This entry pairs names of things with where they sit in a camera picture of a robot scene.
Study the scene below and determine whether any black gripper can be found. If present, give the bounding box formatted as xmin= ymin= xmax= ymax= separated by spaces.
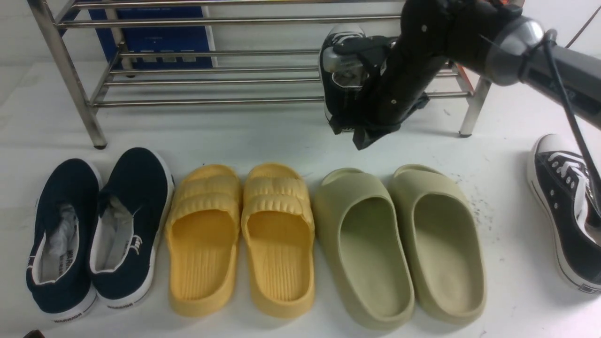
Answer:
xmin=329 ymin=0 xmax=454 ymax=150

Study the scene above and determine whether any black canvas sneaker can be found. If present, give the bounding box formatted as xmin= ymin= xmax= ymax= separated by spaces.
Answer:
xmin=526 ymin=133 xmax=601 ymax=295
xmin=318 ymin=23 xmax=369 ymax=123

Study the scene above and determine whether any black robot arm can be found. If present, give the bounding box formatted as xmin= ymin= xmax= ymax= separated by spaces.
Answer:
xmin=319 ymin=0 xmax=600 ymax=150

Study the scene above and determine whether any blue box behind rack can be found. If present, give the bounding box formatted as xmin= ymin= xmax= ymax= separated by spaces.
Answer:
xmin=115 ymin=6 xmax=218 ymax=70

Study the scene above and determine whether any navy slip-on shoe, inner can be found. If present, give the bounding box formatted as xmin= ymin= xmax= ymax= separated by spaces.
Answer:
xmin=88 ymin=147 xmax=175 ymax=310

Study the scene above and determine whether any navy slip-on shoe, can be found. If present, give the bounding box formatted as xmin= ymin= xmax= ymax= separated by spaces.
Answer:
xmin=25 ymin=158 xmax=101 ymax=323
xmin=88 ymin=147 xmax=175 ymax=310

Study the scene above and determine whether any stainless steel shoe rack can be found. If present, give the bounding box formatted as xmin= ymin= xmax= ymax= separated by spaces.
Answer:
xmin=27 ymin=0 xmax=493 ymax=150

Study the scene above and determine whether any navy slip-on shoe, outer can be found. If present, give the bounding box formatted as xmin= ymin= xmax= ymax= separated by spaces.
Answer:
xmin=25 ymin=158 xmax=101 ymax=323

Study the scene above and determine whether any olive green slide, right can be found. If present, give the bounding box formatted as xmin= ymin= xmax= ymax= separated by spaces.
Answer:
xmin=388 ymin=164 xmax=487 ymax=325

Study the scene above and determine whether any olive green slide, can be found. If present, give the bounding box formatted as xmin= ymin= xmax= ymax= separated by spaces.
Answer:
xmin=313 ymin=168 xmax=415 ymax=331
xmin=388 ymin=164 xmax=487 ymax=325

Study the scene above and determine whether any olive green slide, left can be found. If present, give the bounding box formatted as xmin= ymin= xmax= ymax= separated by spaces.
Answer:
xmin=313 ymin=168 xmax=415 ymax=331

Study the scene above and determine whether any yellow ribbed slide, right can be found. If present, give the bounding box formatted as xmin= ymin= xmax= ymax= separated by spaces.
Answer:
xmin=241 ymin=163 xmax=316 ymax=319

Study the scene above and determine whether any yellow ribbed slide, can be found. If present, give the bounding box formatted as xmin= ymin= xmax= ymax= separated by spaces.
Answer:
xmin=165 ymin=164 xmax=242 ymax=317
xmin=241 ymin=163 xmax=316 ymax=319

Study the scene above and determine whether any yellow ribbed slide, left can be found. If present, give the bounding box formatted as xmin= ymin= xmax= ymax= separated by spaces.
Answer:
xmin=165 ymin=164 xmax=242 ymax=317

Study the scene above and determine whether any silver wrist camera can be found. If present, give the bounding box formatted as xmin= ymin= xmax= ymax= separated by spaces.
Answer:
xmin=322 ymin=37 xmax=397 ymax=90

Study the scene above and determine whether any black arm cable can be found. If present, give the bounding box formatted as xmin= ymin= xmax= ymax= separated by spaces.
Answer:
xmin=542 ymin=29 xmax=601 ymax=214

